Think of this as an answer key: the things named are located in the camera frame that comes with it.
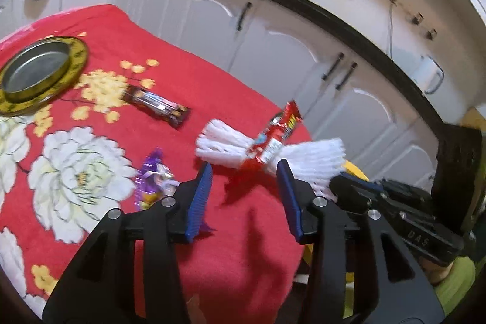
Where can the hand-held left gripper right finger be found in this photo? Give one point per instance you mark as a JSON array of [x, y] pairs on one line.
[[286, 195]]

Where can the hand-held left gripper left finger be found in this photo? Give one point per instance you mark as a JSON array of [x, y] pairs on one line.
[[199, 202]]

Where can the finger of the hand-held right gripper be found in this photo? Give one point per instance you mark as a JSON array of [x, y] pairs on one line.
[[351, 191]]

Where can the red snack packet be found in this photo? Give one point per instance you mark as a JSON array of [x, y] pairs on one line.
[[271, 134]]

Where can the person's right forearm green sleeve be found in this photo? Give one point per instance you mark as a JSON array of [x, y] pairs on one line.
[[455, 286]]

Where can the person's right hand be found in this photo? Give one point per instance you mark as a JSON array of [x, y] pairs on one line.
[[434, 271]]

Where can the purple candy wrapper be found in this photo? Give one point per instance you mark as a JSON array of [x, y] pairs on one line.
[[152, 179]]

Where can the red floral blanket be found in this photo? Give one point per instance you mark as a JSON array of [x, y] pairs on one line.
[[235, 263]]

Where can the white jug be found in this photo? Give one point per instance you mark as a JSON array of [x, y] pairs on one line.
[[427, 73]]

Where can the dark chocolate bar wrapper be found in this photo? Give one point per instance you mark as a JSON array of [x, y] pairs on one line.
[[159, 104]]

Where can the white kitchen base cabinets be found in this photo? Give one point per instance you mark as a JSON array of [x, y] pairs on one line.
[[288, 54]]

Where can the round metal tin lid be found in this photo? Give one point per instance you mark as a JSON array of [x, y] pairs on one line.
[[34, 71]]

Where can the black wall hook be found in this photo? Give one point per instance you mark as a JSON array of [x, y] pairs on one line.
[[431, 33], [416, 18]]

